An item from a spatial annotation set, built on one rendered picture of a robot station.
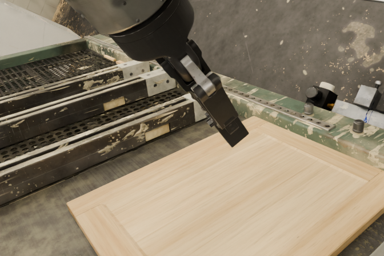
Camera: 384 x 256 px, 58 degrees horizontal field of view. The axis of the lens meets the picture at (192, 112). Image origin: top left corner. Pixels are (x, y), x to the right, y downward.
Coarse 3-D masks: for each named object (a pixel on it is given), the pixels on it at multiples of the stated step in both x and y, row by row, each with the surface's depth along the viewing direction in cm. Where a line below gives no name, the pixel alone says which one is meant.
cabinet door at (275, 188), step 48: (240, 144) 89; (288, 144) 87; (96, 192) 76; (144, 192) 75; (192, 192) 74; (240, 192) 72; (288, 192) 71; (336, 192) 70; (96, 240) 63; (144, 240) 63; (192, 240) 62; (240, 240) 61; (288, 240) 60; (336, 240) 58
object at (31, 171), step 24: (120, 120) 95; (144, 120) 94; (168, 120) 99; (192, 120) 104; (72, 144) 86; (96, 144) 87; (120, 144) 92; (0, 168) 79; (24, 168) 78; (48, 168) 82; (72, 168) 85; (0, 192) 77; (24, 192) 80
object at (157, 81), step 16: (128, 80) 125; (144, 80) 124; (160, 80) 128; (80, 96) 115; (96, 96) 115; (112, 96) 118; (128, 96) 122; (144, 96) 126; (32, 112) 108; (48, 112) 107; (64, 112) 110; (80, 112) 113; (96, 112) 116; (0, 128) 100; (16, 128) 102; (32, 128) 105; (48, 128) 108; (0, 144) 101
